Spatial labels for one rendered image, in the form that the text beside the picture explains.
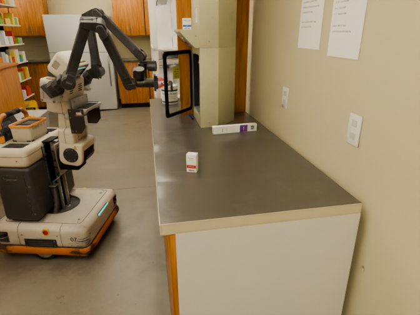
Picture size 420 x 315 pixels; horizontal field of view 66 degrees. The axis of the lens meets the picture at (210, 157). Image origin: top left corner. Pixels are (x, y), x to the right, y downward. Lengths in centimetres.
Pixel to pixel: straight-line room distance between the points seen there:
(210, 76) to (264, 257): 115
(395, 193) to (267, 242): 43
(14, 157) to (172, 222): 152
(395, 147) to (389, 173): 9
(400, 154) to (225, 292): 74
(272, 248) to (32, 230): 178
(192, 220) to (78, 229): 144
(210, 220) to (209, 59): 113
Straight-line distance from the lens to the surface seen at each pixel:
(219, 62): 196
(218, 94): 198
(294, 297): 136
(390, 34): 118
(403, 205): 114
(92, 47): 244
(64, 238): 245
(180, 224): 103
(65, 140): 233
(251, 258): 117
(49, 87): 211
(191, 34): 192
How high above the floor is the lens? 150
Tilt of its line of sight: 21 degrees down
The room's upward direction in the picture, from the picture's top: straight up
